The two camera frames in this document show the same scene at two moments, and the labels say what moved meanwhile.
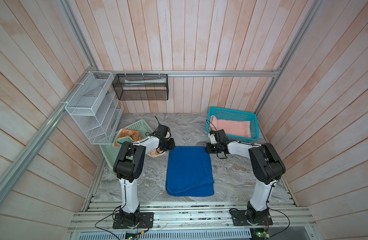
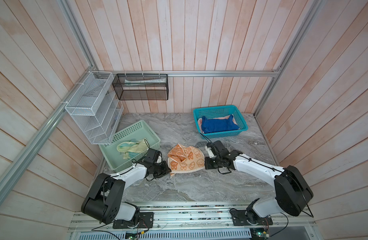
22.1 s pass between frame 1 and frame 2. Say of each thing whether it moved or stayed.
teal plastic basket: moved
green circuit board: stayed
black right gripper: moved
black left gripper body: moved
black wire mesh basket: stayed
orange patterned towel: moved
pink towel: moved
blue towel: moved
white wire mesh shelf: stayed
